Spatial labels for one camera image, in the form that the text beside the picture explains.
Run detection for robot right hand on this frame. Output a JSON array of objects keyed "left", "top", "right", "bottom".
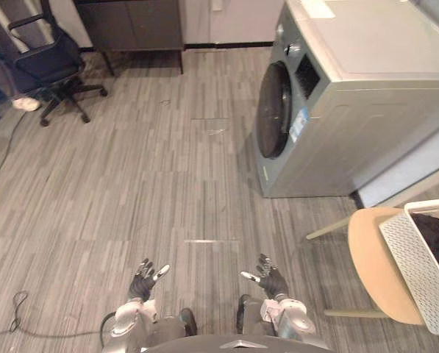
[{"left": 240, "top": 253, "right": 290, "bottom": 299}]

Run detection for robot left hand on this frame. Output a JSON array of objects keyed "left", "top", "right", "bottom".
[{"left": 127, "top": 257, "right": 171, "bottom": 304}]

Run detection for round dark washing machine door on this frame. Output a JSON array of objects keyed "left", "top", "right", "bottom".
[{"left": 254, "top": 60, "right": 296, "bottom": 160}]

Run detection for white perforated laundry basket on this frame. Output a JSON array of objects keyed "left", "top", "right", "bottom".
[{"left": 379, "top": 197, "right": 439, "bottom": 340}]

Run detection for dark clothes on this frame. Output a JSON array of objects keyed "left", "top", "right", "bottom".
[{"left": 412, "top": 213, "right": 439, "bottom": 277}]

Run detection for grey washing machine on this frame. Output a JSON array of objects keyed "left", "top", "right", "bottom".
[{"left": 254, "top": 0, "right": 439, "bottom": 199}]

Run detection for robot right leg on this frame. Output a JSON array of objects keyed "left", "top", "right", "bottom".
[{"left": 235, "top": 293, "right": 279, "bottom": 336}]

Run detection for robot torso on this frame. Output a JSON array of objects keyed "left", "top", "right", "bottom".
[{"left": 141, "top": 334, "right": 334, "bottom": 353}]

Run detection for beige wooden chair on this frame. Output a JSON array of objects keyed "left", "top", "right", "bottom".
[{"left": 306, "top": 171, "right": 439, "bottom": 327}]

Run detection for blue label sticker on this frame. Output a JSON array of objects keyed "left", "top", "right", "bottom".
[{"left": 290, "top": 106, "right": 310, "bottom": 141}]

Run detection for person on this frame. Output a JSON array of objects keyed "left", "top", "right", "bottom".
[{"left": 0, "top": 35, "right": 42, "bottom": 121}]

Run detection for black office chair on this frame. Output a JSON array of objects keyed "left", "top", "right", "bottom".
[{"left": 7, "top": 0, "right": 108, "bottom": 128}]

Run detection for dark brown cabinet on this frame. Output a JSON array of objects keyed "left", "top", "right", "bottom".
[{"left": 75, "top": 0, "right": 185, "bottom": 76}]

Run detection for white cabinet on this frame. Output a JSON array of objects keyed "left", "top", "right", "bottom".
[{"left": 207, "top": 0, "right": 287, "bottom": 46}]

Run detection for black floor cable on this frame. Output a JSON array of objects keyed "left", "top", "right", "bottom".
[{"left": 0, "top": 290, "right": 103, "bottom": 338}]

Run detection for grey floor cable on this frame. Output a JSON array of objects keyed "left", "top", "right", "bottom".
[{"left": 0, "top": 109, "right": 27, "bottom": 205}]

